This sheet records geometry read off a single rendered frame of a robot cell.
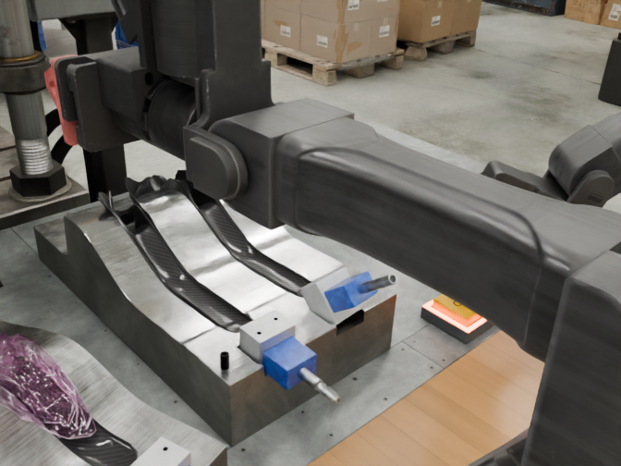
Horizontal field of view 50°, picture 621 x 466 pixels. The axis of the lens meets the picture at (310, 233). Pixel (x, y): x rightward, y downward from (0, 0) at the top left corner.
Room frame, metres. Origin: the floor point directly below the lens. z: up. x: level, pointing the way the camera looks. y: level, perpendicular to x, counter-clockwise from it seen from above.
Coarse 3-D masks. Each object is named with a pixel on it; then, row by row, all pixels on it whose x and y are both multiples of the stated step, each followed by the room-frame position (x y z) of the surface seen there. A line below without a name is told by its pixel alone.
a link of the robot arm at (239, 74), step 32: (160, 0) 0.42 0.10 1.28; (192, 0) 0.41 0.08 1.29; (224, 0) 0.40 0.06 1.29; (256, 0) 0.42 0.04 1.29; (160, 32) 0.42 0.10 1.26; (192, 32) 0.41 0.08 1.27; (224, 32) 0.40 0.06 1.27; (256, 32) 0.42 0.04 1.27; (160, 64) 0.42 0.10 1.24; (192, 64) 0.41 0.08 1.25; (224, 64) 0.40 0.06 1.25; (256, 64) 0.42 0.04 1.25; (224, 96) 0.40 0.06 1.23; (256, 96) 0.42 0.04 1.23; (192, 128) 0.38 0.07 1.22; (192, 160) 0.37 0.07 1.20; (224, 160) 0.35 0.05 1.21; (224, 192) 0.34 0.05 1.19
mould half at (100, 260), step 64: (64, 256) 0.80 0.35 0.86; (128, 256) 0.73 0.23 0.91; (192, 256) 0.76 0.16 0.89; (320, 256) 0.78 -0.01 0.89; (128, 320) 0.67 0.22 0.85; (192, 320) 0.63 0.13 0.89; (320, 320) 0.63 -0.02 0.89; (384, 320) 0.68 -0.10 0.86; (192, 384) 0.57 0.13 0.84; (256, 384) 0.54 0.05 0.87
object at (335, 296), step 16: (336, 272) 0.67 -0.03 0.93; (368, 272) 0.65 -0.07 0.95; (304, 288) 0.66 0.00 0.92; (320, 288) 0.64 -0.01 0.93; (336, 288) 0.63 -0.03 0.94; (352, 288) 0.62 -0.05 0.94; (368, 288) 0.61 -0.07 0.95; (320, 304) 0.64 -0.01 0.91; (336, 304) 0.63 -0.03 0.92; (352, 304) 0.61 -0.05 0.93; (336, 320) 0.63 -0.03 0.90
